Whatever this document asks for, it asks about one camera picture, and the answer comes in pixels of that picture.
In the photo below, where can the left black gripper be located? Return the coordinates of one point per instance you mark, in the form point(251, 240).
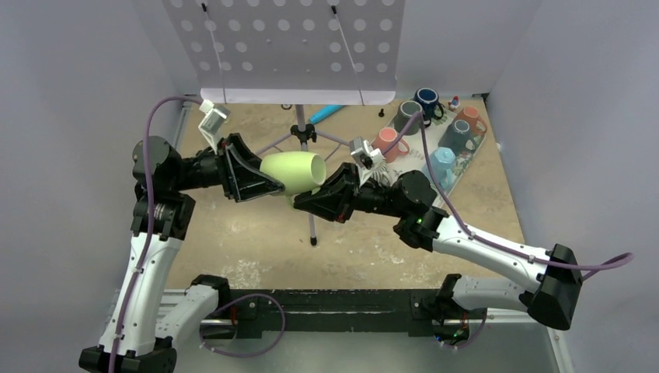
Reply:
point(237, 164)

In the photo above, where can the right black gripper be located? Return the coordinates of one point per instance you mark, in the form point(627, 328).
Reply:
point(337, 204)

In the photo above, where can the light green mug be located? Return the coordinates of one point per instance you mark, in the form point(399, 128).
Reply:
point(298, 171)

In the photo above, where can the salmon pink mug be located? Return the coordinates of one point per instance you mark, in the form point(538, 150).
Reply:
point(386, 142)

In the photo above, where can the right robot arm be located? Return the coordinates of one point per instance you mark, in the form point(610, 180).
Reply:
point(544, 283)

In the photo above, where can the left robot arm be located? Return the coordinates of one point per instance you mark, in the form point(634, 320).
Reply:
point(135, 339)

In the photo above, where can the grey mug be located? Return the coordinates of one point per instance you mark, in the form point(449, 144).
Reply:
point(405, 111)

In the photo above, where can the light blue faceted mug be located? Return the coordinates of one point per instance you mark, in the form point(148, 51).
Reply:
point(442, 163)

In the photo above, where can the dark blue mug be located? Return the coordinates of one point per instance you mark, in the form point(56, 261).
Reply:
point(428, 99)

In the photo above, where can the dark teal mug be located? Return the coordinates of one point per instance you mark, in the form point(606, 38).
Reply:
point(457, 136)

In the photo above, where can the orange mug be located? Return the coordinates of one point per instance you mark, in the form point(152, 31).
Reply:
point(471, 115)

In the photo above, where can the light blue cylinder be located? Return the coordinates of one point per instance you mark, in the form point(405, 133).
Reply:
point(324, 113)

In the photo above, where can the floral serving tray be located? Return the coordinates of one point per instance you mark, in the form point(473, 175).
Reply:
point(419, 155)

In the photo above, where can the perforated music stand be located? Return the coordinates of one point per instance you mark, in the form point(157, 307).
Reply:
point(291, 52)

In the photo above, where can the small gnome figurine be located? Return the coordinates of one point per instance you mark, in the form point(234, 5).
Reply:
point(454, 104)

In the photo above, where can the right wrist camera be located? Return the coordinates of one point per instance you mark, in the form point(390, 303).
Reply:
point(371, 163)

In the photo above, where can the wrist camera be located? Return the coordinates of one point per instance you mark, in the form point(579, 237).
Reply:
point(214, 117)
point(371, 163)

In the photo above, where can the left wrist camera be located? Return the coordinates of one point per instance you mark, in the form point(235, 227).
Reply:
point(214, 117)

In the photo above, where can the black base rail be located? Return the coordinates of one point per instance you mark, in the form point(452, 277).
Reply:
point(413, 312)

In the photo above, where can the aluminium frame rail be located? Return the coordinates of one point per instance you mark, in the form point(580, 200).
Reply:
point(517, 343)

